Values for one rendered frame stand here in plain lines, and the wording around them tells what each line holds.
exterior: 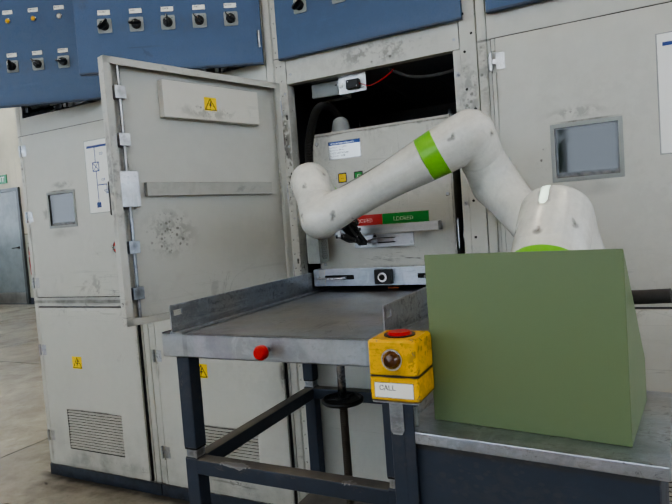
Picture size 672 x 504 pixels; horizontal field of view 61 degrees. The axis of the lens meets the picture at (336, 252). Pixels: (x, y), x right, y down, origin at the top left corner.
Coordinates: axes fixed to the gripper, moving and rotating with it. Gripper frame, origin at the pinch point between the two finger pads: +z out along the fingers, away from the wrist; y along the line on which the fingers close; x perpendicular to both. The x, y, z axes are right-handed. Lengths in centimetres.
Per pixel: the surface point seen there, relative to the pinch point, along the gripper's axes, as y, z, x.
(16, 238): -269, 423, -913
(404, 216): -8.9, 3.4, 13.4
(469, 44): -49, -25, 39
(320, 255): 5.6, -0.3, -13.0
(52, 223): -14, -6, -149
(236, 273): 15.9, -10.8, -37.0
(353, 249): -0.4, 8.4, -5.7
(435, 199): -13.0, 1.1, 24.1
